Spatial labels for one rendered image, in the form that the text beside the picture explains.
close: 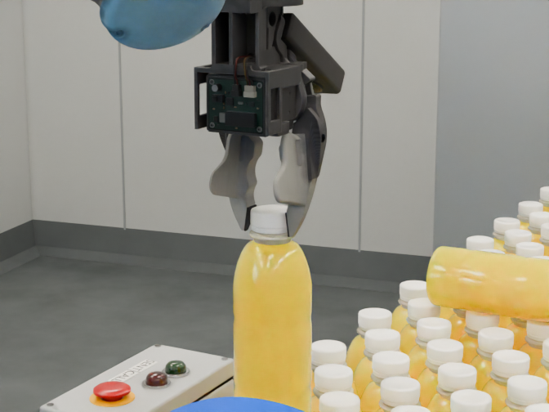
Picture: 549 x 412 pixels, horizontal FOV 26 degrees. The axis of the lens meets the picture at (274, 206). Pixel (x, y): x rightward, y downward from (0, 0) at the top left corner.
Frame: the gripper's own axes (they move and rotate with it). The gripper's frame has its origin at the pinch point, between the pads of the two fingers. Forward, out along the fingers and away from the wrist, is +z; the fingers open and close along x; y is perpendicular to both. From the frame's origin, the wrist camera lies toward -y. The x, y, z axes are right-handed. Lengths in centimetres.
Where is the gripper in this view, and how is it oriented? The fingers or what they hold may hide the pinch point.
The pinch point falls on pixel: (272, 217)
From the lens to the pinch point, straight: 105.4
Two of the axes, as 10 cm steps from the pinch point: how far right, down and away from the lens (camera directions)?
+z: 0.0, 9.7, 2.3
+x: 8.8, 1.1, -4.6
